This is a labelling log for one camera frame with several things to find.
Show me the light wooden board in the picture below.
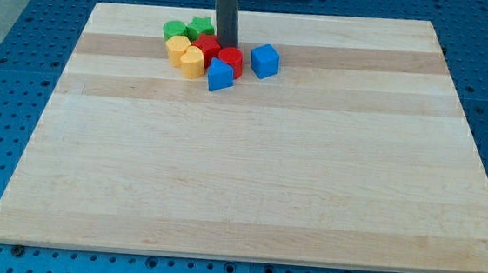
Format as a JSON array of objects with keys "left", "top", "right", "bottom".
[{"left": 0, "top": 3, "right": 488, "bottom": 273}]

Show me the blue triangular prism block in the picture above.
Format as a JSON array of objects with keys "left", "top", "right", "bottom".
[{"left": 207, "top": 57, "right": 234, "bottom": 92}]

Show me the blue cube block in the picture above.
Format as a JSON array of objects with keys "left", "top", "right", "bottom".
[{"left": 251, "top": 44, "right": 280, "bottom": 79}]

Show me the red cylinder block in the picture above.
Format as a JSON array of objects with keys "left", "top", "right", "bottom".
[{"left": 218, "top": 46, "right": 244, "bottom": 79}]

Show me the yellow heart block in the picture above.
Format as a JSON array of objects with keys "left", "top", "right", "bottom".
[{"left": 180, "top": 45, "right": 205, "bottom": 79}]

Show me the red star block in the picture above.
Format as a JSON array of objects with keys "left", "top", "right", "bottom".
[{"left": 192, "top": 33, "right": 221, "bottom": 68}]

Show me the yellow hexagon block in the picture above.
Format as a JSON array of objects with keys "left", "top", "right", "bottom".
[{"left": 165, "top": 35, "right": 191, "bottom": 68}]

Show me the green star block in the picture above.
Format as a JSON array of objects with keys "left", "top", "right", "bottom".
[{"left": 186, "top": 16, "right": 215, "bottom": 42}]

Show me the green cylinder block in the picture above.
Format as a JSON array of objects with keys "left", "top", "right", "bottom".
[{"left": 163, "top": 20, "right": 187, "bottom": 41}]

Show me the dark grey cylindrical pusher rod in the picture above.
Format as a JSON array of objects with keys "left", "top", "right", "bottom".
[{"left": 215, "top": 0, "right": 239, "bottom": 48}]

